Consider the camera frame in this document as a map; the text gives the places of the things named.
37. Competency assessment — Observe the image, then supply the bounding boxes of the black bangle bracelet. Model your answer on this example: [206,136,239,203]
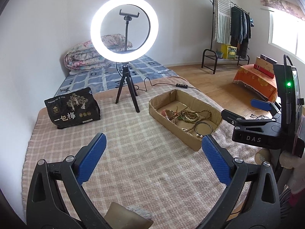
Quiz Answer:
[194,121,214,135]

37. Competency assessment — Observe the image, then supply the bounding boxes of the long brown bead necklace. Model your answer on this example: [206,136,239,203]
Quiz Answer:
[177,109,213,133]

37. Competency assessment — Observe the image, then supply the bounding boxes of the wristwatch with red woven strap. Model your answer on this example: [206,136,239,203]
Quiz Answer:
[161,109,178,124]

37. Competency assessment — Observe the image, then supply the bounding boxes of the orange covered low table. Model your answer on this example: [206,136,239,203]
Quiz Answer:
[233,64,278,102]

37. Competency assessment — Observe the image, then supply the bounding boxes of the red and tan boxes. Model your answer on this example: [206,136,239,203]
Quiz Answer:
[254,54,278,78]

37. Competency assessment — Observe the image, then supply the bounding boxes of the black clothes rack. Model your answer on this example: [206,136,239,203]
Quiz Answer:
[201,0,250,74]

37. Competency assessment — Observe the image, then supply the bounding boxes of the yellow crate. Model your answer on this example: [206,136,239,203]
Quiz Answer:
[221,44,237,60]

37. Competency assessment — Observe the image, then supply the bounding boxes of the window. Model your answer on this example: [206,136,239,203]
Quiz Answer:
[269,10,304,63]

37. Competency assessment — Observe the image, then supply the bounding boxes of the dark hanging clothes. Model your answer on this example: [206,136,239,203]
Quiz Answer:
[230,6,251,58]

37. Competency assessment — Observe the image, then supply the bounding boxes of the open cardboard box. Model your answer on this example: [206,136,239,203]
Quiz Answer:
[148,89,222,152]

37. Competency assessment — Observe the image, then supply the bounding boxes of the floral curtain valance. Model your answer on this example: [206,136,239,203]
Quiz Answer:
[260,0,304,20]

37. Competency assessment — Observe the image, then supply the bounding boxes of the pink plaid blanket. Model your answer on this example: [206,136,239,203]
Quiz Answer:
[22,86,225,228]

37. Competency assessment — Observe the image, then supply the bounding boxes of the striped hanging cloth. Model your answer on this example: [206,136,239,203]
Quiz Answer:
[213,0,231,44]

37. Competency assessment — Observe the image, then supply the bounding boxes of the black snack bag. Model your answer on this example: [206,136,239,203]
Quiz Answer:
[44,87,101,129]

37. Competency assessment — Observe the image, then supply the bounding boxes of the blue checked bed sheet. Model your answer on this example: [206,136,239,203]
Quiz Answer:
[55,55,177,96]

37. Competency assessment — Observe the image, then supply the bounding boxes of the black tripod stand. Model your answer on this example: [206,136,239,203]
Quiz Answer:
[115,62,140,113]

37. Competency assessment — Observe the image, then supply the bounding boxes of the folded floral quilt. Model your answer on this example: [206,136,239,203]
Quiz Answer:
[64,34,125,72]

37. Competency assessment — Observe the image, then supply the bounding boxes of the black phone holder clamp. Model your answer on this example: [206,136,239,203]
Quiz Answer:
[119,9,140,25]

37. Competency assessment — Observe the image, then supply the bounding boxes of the black camera unit green light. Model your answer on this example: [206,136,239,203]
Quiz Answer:
[274,54,304,158]

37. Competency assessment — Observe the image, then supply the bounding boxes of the white ring light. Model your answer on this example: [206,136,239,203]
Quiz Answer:
[90,0,159,64]

